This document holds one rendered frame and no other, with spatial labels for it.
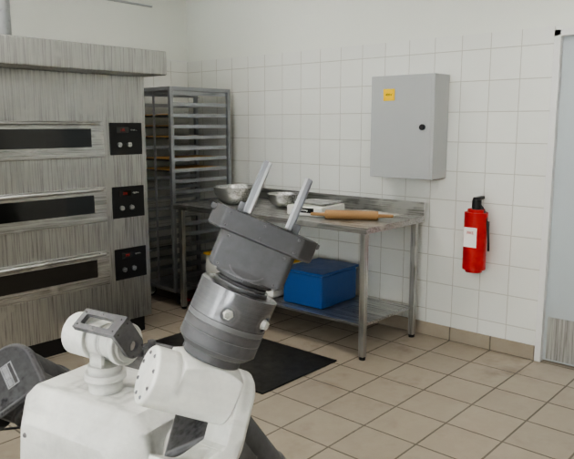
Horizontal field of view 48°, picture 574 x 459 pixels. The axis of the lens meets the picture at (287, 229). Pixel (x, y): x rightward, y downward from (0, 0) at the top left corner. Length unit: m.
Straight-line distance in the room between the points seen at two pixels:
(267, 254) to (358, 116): 4.34
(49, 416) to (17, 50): 3.20
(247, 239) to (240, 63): 5.18
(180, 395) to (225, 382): 0.05
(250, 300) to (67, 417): 0.44
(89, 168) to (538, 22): 2.99
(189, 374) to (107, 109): 3.98
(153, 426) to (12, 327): 3.49
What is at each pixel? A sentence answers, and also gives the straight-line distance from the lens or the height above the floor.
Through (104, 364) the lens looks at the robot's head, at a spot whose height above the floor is 1.16.
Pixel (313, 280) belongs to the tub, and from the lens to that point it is 4.57.
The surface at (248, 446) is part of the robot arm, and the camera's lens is 0.92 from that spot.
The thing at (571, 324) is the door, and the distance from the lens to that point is 4.48.
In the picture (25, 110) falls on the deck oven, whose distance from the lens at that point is 4.32.
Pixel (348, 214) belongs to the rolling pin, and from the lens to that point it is 4.38.
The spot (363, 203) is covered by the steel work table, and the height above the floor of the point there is 0.93.
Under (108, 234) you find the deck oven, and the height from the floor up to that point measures 0.77.
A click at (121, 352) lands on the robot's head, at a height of 1.19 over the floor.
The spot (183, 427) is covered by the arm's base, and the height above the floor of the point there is 1.11.
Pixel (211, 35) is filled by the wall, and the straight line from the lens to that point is 6.14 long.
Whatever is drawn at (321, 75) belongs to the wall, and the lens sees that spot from 5.24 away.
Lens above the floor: 1.52
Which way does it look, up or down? 9 degrees down
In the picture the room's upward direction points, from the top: straight up
